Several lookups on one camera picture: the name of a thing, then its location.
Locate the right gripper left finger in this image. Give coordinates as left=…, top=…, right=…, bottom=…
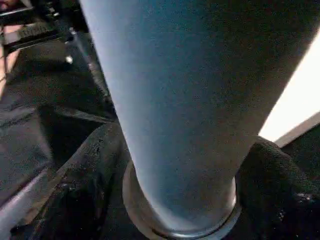
left=10, top=122, right=132, bottom=240

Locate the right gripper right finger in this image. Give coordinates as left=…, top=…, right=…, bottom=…
left=234, top=137, right=320, bottom=240

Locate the white plastic table top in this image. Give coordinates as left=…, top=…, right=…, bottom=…
left=257, top=30, right=320, bottom=148

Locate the white plastic table leg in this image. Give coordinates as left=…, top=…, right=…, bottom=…
left=79, top=0, right=320, bottom=240

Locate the black plastic mat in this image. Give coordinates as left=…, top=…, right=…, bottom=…
left=0, top=30, right=320, bottom=240

